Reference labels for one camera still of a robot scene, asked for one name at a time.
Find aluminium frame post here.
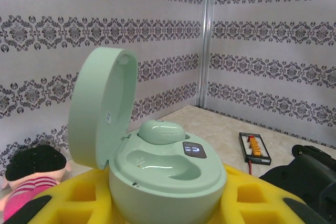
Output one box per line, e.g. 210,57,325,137
198,0,216,109

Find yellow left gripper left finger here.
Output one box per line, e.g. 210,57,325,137
4,167,127,224

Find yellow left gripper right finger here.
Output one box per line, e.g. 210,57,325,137
207,163,330,224

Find green earbud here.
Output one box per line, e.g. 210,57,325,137
138,119,186,146

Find green earbud charging case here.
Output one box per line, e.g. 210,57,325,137
67,46,228,224

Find pink plush doll black hair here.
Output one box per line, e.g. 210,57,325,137
0,145,72,222

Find black board yellow connectors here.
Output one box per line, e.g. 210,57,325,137
238,131,271,164

